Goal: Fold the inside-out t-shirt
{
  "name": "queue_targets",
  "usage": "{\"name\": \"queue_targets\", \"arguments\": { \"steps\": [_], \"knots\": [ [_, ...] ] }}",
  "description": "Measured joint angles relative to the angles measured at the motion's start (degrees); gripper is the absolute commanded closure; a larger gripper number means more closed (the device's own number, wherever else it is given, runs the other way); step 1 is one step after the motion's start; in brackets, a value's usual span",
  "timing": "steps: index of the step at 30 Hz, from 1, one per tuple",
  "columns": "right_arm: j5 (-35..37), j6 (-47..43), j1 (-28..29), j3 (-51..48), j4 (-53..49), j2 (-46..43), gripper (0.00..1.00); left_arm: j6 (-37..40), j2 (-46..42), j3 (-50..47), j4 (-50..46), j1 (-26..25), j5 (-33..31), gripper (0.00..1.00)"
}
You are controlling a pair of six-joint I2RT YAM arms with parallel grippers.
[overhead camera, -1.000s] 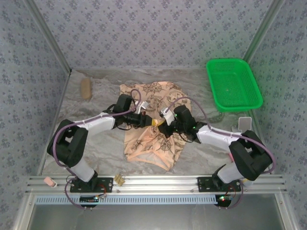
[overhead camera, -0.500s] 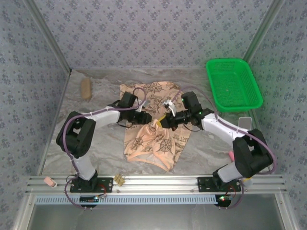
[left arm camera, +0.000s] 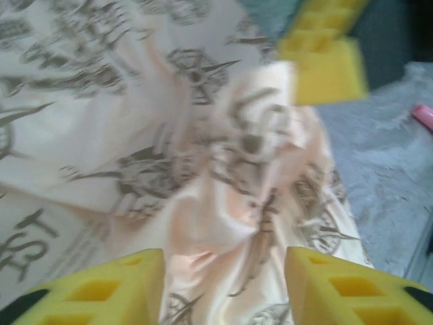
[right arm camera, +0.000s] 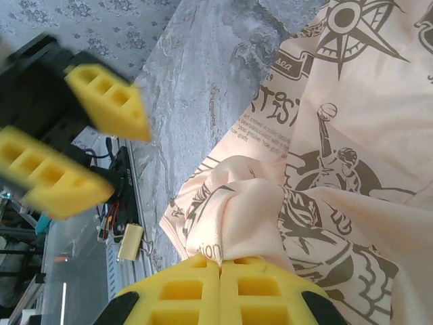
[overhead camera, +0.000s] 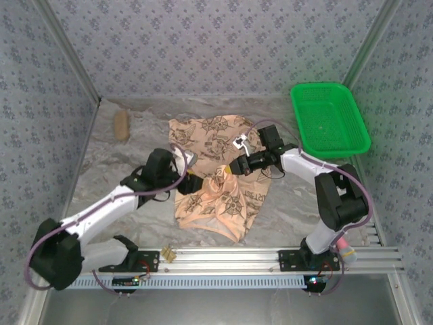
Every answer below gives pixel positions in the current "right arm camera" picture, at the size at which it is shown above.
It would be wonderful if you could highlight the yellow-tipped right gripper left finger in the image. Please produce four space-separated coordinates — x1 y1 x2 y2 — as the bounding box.
108 254 221 325

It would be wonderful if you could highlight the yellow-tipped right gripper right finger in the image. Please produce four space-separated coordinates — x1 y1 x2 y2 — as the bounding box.
220 255 349 325

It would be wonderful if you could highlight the peach printed t-shirt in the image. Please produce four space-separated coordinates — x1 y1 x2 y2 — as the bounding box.
158 0 433 325

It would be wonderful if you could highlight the gold binder clip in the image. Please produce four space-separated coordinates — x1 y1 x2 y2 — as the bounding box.
116 223 155 262

